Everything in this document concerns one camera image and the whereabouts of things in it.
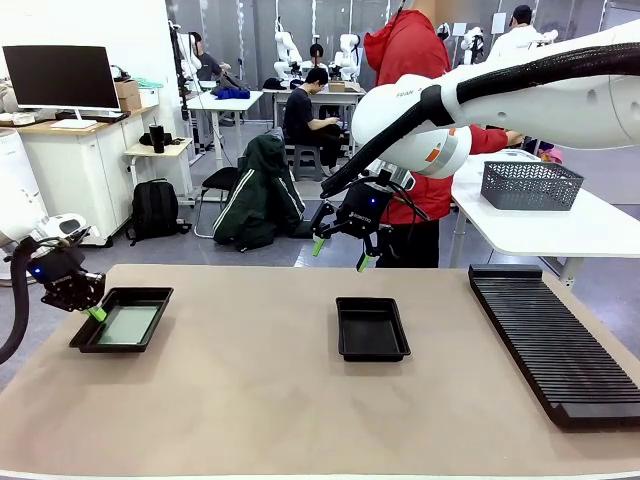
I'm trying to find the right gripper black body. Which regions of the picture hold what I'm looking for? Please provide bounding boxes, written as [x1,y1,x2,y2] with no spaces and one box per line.
[333,180,394,240]

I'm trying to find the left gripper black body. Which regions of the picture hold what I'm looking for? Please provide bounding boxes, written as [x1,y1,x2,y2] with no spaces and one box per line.
[28,248,87,311]

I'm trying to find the black ESD tray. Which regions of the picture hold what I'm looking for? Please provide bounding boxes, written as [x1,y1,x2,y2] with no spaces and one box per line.
[335,296,412,363]
[68,286,175,355]

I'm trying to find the red-sleeved right forearm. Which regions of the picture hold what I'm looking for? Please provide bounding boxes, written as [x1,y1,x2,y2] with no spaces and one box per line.
[469,124,509,156]

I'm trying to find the grey plastic stool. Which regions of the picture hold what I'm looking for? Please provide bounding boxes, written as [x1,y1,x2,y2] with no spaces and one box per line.
[291,142,325,182]

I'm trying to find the dark green striped jacket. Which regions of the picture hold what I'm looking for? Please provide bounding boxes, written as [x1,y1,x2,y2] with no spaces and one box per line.
[212,133,334,254]

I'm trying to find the black backpack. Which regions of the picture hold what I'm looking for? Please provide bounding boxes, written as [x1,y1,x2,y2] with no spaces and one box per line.
[125,178,192,247]

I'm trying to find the seated person dark clothes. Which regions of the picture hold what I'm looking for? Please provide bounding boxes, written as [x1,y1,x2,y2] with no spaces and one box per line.
[282,67,359,176]

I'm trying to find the black folding chair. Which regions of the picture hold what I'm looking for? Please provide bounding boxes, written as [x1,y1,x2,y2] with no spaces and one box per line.
[193,166,241,239]

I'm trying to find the white cabinet wooden top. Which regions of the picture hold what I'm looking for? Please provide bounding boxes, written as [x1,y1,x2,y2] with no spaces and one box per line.
[0,104,161,247]

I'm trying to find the white background desk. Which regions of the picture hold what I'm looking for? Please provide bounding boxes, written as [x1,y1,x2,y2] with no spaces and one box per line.
[262,87,369,156]
[187,89,265,156]

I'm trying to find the white side table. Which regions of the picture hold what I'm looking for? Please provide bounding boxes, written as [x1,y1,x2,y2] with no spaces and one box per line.
[449,152,640,289]

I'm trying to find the white air purifier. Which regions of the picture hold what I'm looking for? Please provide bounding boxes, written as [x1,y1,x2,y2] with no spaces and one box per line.
[0,128,51,281]

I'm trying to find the small white rolling table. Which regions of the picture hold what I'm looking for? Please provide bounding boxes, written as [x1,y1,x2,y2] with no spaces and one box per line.
[123,137,196,209]

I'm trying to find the black tumbler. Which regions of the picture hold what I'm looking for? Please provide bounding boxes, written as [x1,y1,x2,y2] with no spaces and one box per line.
[148,118,167,154]

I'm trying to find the grey mesh basket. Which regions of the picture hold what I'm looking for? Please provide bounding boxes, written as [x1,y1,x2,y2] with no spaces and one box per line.
[480,160,585,211]

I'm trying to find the black keyboard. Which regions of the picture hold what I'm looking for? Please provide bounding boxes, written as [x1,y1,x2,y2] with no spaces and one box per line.
[54,110,131,124]

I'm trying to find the person in red jacket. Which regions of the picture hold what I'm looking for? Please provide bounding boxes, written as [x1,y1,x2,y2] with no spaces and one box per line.
[363,0,509,270]

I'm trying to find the brown cardboard box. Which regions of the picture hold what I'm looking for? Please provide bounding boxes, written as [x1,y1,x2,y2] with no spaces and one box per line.
[113,78,143,112]

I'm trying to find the seated person grey shirt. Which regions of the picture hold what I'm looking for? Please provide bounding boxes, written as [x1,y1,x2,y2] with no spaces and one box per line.
[187,30,234,84]

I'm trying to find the black slotted board rack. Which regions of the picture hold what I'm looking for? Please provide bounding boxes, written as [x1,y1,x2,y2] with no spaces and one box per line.
[467,263,640,430]

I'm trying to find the black computer monitor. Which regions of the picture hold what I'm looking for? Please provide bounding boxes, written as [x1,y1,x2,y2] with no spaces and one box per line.
[2,44,121,130]

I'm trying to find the person in white coat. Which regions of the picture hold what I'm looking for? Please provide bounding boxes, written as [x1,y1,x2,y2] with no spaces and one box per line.
[487,4,559,61]

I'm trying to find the black braided cable sleeve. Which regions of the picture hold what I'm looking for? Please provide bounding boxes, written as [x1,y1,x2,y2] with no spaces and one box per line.
[319,42,640,200]
[0,238,39,366]

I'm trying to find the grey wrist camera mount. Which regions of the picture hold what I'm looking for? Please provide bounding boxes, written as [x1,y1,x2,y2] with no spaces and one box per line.
[379,162,416,194]

